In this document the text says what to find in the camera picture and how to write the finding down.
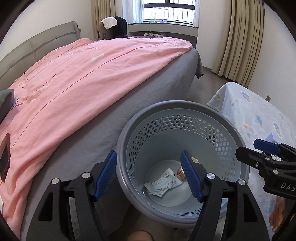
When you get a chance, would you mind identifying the red white paper cup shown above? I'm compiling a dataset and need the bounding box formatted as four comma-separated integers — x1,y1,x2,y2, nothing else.
176,157,201,182

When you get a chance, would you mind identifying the wet wipes packet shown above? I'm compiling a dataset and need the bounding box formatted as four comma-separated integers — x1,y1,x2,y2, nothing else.
144,168,183,197

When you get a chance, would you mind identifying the purple cardboard box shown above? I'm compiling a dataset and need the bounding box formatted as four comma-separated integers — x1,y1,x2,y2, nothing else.
265,133,282,144

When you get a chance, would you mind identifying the grey perforated trash basket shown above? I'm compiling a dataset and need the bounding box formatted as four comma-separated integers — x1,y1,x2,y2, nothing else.
116,100,250,228

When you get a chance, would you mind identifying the person right hand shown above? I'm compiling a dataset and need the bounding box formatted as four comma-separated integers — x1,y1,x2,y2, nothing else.
269,196,286,232

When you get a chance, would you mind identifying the right beige curtain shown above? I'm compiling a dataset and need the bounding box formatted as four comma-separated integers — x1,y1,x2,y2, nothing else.
212,0,264,87

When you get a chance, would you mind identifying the beige curtain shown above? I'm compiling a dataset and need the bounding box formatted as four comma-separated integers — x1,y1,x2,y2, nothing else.
91,0,115,39
212,0,264,87

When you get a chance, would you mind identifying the pink bed quilt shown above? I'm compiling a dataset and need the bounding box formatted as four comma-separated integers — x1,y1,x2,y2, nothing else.
1,37,192,235

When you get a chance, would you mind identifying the grey pillow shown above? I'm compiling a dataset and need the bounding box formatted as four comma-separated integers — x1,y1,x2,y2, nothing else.
0,89,14,123

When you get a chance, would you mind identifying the grey headboard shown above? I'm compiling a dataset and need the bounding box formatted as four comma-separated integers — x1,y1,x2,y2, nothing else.
1,21,81,80

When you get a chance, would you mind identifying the window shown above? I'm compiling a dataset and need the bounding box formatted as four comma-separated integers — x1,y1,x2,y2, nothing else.
142,0,199,24

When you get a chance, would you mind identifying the chair with clothes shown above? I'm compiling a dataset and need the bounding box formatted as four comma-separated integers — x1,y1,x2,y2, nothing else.
98,16,128,40

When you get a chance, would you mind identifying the left beige curtain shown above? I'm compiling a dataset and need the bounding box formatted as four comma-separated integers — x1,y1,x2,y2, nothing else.
91,0,115,39

